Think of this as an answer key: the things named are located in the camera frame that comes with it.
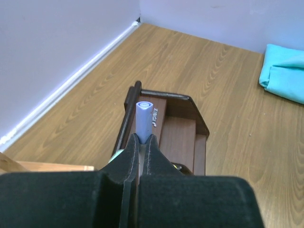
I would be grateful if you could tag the pale green highlighter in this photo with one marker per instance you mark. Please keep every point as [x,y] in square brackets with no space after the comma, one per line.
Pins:
[117,153]

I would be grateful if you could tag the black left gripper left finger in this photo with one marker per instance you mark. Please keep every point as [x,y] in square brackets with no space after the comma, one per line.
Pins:
[77,199]

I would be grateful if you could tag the yellow cap white marker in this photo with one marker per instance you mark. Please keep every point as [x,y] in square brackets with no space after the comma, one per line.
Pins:
[177,166]

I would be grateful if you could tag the brown wooden desk organizer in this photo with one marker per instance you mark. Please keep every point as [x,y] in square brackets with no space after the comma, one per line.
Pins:
[177,123]

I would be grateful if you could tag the lavender cap white marker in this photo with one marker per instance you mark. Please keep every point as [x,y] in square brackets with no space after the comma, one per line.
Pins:
[143,118]

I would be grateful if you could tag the folded teal cloth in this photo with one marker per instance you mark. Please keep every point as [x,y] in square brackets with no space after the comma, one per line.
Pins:
[283,72]

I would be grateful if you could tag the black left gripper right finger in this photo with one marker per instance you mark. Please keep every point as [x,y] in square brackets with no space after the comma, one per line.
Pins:
[170,199]

